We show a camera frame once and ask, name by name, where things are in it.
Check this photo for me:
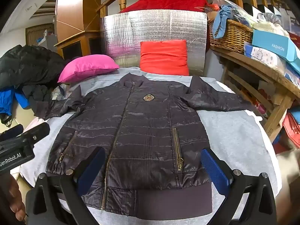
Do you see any dark quilted zip jacket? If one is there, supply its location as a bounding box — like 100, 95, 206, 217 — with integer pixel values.
36, 73, 252, 220

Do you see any person's left hand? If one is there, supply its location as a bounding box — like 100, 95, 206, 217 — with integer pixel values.
1, 172, 26, 222

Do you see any blue garment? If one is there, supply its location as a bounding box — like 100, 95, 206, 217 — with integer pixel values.
0, 87, 29, 128

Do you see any grey bed sheet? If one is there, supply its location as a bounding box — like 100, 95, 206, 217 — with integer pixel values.
19, 66, 282, 225

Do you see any black puffer jacket pile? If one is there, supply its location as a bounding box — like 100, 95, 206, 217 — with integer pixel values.
1, 45, 68, 116

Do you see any pink pillow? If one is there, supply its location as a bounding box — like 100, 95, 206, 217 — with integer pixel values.
58, 54, 119, 83

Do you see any wooden shelf table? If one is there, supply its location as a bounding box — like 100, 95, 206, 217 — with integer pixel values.
211, 47, 299, 141

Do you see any wooden cabinet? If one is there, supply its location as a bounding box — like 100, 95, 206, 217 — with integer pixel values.
55, 0, 101, 59

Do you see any patterned white box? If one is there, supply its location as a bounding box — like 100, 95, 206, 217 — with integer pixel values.
244, 42, 286, 75

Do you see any silver foil insulation mat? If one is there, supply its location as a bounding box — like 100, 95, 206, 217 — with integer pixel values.
100, 9, 207, 76

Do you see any blue fashion box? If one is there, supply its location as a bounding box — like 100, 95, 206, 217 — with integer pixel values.
252, 29, 299, 62

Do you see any red cushion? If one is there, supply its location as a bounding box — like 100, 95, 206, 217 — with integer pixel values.
139, 40, 189, 76

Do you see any wicker basket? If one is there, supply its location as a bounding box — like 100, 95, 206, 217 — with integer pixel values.
208, 19, 253, 54

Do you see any light blue cloth bow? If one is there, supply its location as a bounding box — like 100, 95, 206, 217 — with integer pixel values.
212, 5, 233, 39

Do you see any red quilted blanket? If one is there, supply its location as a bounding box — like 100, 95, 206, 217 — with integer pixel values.
121, 0, 207, 13

